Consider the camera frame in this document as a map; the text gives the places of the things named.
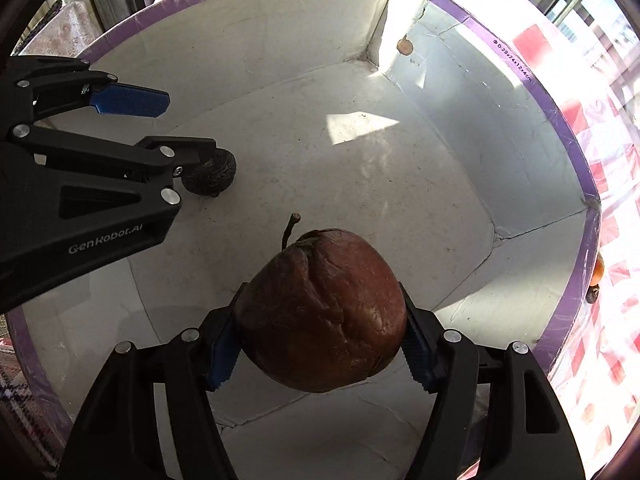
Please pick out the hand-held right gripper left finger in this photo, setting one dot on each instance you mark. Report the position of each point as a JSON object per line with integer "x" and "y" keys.
{"x": 224, "y": 360}

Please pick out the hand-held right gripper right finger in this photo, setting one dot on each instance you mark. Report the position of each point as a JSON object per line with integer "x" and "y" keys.
{"x": 417, "y": 360}

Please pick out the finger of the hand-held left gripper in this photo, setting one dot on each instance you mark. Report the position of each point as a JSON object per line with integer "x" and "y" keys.
{"x": 130, "y": 101}
{"x": 100, "y": 160}

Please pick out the wrinkled red apple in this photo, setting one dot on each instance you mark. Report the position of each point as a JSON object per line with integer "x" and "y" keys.
{"x": 325, "y": 310}

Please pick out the dark wrinkled fruit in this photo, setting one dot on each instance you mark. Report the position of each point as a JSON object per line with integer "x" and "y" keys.
{"x": 592, "y": 294}
{"x": 216, "y": 172}

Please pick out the purple cardboard box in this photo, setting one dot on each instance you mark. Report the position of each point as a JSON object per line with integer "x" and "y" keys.
{"x": 350, "y": 160}

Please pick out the pink speckled cloth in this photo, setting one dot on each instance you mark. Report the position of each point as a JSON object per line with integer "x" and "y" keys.
{"x": 70, "y": 27}

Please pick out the small orange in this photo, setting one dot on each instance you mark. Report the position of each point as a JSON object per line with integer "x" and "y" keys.
{"x": 598, "y": 267}

